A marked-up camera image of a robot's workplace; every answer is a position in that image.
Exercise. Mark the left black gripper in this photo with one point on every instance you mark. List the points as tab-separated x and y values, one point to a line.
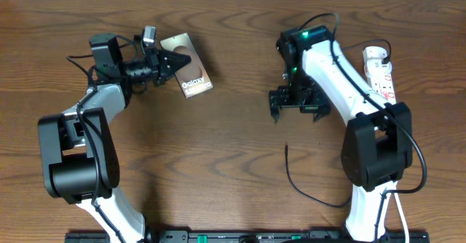
151	58

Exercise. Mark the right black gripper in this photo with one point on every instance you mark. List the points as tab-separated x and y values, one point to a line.
318	104

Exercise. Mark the bronze Galaxy smartphone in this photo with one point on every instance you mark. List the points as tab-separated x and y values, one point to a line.
192	78

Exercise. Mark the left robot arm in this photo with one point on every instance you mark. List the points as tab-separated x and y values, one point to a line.
79	159

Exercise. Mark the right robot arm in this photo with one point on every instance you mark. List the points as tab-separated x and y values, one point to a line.
376	149

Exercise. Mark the white USB charger adapter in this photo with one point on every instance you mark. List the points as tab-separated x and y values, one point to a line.
375	53

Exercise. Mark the white power strip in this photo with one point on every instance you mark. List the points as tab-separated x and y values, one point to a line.
380	79

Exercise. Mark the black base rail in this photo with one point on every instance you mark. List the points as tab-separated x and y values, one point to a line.
315	235

